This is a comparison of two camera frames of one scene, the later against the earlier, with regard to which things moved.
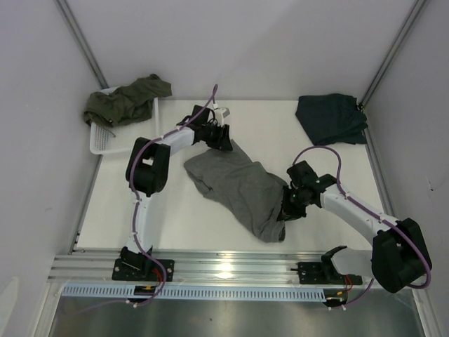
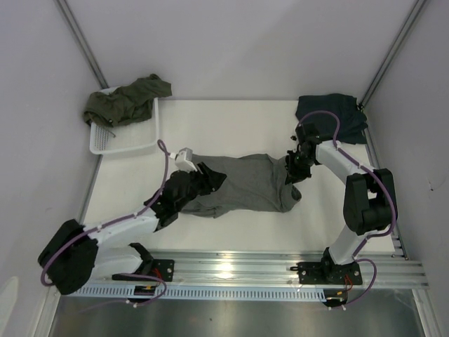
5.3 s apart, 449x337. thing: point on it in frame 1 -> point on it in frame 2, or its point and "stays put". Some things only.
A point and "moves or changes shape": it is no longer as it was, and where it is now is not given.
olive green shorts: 126,104 stays put
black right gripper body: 294,204 -> 299,167
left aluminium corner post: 82,41 stays put
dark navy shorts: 332,119 stays put
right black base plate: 325,274 stays put
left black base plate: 142,269 stays put
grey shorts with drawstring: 243,185 moves or changes shape
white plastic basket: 119,138 stays put
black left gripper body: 214,136 -> 199,185
